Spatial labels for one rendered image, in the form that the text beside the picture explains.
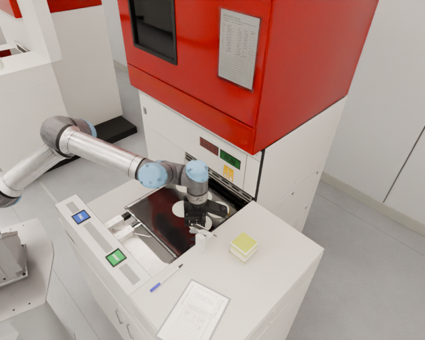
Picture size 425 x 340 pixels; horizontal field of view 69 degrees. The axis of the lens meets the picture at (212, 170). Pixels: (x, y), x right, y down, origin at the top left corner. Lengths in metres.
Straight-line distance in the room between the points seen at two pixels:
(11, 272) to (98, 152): 0.61
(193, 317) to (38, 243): 0.78
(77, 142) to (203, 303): 0.64
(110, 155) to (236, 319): 0.63
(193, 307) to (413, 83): 1.99
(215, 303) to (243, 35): 0.83
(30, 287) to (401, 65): 2.38
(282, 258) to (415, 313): 1.45
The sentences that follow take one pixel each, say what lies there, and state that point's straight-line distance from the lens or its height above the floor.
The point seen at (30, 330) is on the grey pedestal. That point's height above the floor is 0.45.
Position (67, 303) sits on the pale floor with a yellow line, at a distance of 2.30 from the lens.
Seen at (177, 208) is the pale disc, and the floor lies 0.90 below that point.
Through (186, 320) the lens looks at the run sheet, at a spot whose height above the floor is 0.97.
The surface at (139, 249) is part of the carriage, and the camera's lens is 1.29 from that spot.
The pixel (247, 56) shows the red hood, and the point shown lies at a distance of 1.01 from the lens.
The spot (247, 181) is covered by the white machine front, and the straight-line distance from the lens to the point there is 1.31.
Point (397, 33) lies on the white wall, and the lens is 2.43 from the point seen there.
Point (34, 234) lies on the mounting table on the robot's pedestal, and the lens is 1.57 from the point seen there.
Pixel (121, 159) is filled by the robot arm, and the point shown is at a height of 1.33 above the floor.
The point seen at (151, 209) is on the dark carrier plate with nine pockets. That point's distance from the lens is 1.39.
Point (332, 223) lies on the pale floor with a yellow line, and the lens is 2.71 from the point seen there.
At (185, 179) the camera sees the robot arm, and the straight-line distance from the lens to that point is 1.03.
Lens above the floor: 1.91
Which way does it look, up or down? 40 degrees down
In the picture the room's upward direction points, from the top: 2 degrees clockwise
